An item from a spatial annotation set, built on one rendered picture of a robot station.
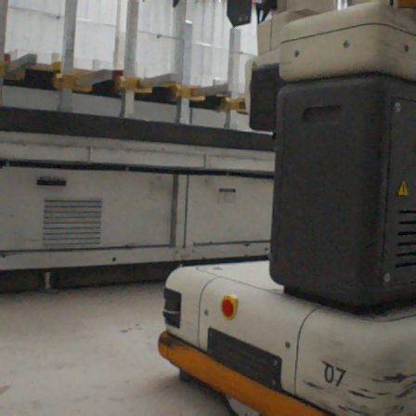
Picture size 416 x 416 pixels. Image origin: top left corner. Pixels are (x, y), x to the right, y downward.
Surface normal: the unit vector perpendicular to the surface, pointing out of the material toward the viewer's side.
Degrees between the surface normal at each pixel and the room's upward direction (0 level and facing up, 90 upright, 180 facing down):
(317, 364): 90
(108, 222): 90
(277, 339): 90
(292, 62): 90
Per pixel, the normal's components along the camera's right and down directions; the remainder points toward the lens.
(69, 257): 0.58, 0.07
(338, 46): -0.82, -0.01
